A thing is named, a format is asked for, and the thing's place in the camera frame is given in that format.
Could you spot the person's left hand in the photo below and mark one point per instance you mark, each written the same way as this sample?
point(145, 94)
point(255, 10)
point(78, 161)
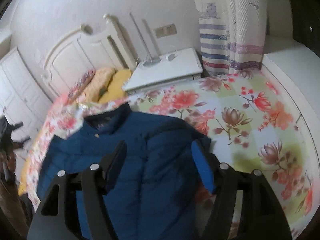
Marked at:
point(8, 165)

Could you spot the slim grey desk lamp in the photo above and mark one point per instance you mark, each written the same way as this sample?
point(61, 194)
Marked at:
point(150, 60)

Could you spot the yellow daisy bedsheet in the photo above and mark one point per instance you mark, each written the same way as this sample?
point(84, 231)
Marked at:
point(22, 188)

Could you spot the floral bed quilt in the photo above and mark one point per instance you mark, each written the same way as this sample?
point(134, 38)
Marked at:
point(248, 115)

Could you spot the gold wall socket plate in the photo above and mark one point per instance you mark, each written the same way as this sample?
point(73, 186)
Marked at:
point(166, 30)

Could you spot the navy blue puffer jacket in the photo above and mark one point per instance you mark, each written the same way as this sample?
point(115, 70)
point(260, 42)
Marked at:
point(154, 194)

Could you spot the white charger with cable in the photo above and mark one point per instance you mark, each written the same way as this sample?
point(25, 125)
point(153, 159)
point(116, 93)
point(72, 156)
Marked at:
point(171, 56)

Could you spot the white wardrobe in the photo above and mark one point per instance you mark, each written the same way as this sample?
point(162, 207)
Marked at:
point(22, 100)

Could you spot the beige patterned pillow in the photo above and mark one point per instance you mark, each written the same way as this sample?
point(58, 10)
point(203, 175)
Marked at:
point(98, 84)

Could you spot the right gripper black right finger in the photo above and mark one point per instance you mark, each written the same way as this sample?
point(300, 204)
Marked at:
point(245, 203)

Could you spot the embroidered round cushion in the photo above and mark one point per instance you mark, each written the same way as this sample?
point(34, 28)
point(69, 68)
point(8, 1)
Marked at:
point(80, 85)

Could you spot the white nightstand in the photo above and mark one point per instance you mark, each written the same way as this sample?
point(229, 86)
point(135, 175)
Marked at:
point(186, 66)

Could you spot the white wooden headboard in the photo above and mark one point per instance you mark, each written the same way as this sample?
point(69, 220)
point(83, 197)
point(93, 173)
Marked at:
point(80, 51)

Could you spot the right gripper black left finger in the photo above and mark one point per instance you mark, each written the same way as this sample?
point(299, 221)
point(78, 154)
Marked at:
point(73, 198)

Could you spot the yellow pillow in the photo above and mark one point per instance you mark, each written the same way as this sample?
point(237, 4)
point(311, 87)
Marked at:
point(115, 87)

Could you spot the white window bench cabinet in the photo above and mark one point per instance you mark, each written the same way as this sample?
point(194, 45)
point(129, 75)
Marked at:
point(296, 68)

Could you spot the patterned sailboat curtain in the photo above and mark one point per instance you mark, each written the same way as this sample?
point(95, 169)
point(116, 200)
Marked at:
point(232, 34)

